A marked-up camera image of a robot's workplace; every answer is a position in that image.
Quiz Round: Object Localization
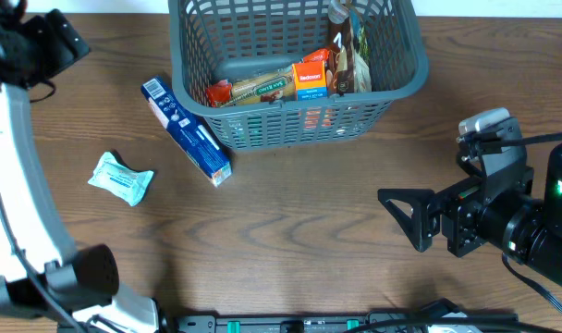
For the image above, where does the orange tan biscuit packet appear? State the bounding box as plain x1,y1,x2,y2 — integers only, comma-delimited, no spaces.
205,48,329,107

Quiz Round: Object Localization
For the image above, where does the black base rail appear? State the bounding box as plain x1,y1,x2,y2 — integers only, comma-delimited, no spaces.
176,298,519,333

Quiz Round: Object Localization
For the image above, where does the orange Redoxon box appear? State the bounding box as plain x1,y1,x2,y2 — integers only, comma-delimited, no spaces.
292,61,328,101

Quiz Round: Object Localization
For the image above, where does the brown Nescafe Gold bag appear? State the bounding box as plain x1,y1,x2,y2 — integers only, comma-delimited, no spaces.
326,0,373,95

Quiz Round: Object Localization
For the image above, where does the grey plastic basket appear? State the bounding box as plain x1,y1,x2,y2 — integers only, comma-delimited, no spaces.
168,0,429,150

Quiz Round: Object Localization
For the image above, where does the light teal wipes packet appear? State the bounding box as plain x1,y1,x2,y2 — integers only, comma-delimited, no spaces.
88,152,154,206

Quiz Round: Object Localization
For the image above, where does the blue toothpaste box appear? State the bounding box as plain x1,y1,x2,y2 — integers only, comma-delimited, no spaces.
140,77,232,187

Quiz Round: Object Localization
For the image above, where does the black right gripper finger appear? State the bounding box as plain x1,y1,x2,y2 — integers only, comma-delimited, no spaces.
458,107,510,138
377,189,441,253

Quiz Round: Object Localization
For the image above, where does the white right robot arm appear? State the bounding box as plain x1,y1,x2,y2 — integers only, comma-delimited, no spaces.
378,108,562,287

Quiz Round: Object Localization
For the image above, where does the green lid spice jar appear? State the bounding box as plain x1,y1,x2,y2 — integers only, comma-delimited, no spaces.
229,116,263,142

